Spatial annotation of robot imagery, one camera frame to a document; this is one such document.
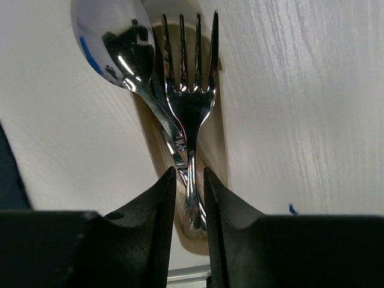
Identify silver fork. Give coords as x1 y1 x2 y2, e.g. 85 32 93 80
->
162 11 219 233

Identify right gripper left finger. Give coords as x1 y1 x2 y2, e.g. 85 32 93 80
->
1 167 176 287

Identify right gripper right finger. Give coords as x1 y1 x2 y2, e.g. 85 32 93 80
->
204 168 383 287

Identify wooden handled spoon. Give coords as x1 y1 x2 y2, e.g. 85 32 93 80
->
71 0 187 176

